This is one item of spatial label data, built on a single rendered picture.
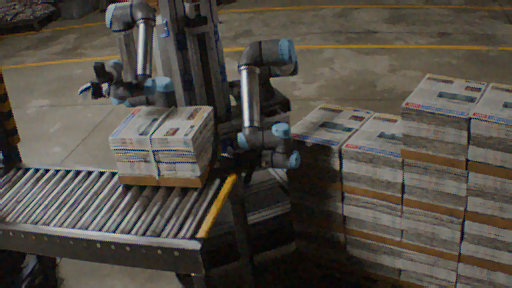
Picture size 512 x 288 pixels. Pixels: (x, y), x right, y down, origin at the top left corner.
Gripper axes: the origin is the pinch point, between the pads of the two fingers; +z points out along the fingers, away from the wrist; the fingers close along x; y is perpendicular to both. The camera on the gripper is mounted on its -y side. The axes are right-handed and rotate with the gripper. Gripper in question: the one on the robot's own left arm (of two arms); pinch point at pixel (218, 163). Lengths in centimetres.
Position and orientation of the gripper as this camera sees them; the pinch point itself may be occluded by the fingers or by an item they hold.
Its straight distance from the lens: 259.2
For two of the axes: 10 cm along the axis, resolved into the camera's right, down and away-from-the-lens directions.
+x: -2.4, 4.7, -8.5
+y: -1.2, -8.8, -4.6
